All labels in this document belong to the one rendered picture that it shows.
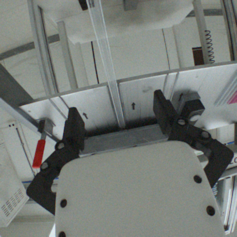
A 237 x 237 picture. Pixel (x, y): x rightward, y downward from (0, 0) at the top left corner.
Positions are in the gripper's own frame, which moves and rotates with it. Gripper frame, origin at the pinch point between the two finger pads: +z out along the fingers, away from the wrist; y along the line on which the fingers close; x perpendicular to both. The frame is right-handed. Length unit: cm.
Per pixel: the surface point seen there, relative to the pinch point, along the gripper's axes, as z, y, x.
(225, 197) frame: -9, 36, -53
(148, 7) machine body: 64, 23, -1
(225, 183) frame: -4, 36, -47
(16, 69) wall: 183, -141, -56
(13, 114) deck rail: 8.9, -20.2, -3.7
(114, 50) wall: 177, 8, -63
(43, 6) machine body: 51, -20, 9
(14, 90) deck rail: 12.1, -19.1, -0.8
